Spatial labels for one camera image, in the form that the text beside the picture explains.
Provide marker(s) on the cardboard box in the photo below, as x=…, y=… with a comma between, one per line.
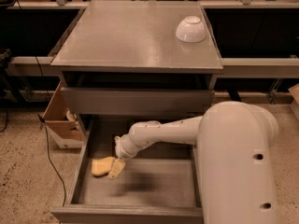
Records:
x=62, y=124

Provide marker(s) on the yellow sponge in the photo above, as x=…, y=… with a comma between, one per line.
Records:
x=102, y=166

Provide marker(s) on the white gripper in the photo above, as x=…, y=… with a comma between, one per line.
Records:
x=125, y=149

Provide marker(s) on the grey metal rail frame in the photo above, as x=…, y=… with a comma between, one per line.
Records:
x=258, y=66

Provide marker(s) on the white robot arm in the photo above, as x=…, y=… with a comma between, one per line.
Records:
x=231, y=141

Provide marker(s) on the open grey middle drawer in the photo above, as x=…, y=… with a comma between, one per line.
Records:
x=159, y=186

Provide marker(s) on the white upturned bowl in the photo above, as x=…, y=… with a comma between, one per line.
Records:
x=191, y=30

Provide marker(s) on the grey top drawer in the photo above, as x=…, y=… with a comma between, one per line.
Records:
x=137, y=103

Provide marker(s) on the grey drawer cabinet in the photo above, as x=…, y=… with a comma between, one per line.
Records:
x=121, y=64

